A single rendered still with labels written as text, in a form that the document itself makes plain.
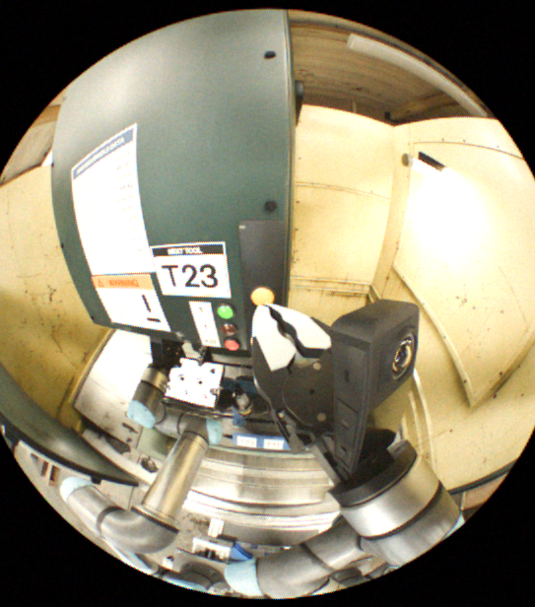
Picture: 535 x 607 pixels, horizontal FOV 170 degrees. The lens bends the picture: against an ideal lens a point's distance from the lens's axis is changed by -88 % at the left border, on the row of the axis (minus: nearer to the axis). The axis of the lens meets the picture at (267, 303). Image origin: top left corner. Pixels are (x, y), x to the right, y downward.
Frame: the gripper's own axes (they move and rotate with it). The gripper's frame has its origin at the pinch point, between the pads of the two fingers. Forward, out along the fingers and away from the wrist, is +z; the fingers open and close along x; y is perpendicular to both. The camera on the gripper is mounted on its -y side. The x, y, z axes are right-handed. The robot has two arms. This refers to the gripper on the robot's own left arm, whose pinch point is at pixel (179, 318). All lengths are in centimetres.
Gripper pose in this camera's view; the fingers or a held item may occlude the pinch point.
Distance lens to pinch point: 64.7
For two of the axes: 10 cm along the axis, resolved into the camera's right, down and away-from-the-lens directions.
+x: 10.0, 0.5, -0.7
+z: 0.9, -6.3, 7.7
